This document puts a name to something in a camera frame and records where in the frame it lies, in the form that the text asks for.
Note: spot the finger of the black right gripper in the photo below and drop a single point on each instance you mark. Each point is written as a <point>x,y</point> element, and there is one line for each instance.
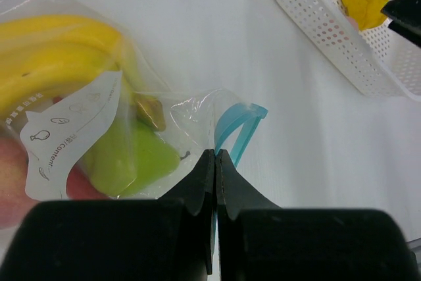
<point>402,9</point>
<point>407,28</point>

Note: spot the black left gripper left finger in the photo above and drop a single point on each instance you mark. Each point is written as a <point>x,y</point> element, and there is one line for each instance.
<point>169,238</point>

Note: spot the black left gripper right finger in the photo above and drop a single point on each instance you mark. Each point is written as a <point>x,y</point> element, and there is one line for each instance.
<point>259,240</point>

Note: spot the yellow fake pear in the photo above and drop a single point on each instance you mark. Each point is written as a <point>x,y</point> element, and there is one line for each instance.
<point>365,14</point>

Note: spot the clear zip top bag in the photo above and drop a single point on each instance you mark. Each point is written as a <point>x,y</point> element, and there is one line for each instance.
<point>56,132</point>

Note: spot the green fake pear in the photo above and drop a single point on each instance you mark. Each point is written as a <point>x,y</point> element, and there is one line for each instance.
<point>127,158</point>

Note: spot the red fake chili pepper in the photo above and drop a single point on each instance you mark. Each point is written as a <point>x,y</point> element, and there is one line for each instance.
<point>78,186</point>

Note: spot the pink fake peach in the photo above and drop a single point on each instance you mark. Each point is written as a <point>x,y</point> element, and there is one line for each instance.
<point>14,166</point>

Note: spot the yellow fake banana bunch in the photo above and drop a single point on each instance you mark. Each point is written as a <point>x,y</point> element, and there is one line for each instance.
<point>55,53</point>

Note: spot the white perforated plastic basket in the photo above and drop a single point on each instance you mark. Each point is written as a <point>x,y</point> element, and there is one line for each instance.
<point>378,62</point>

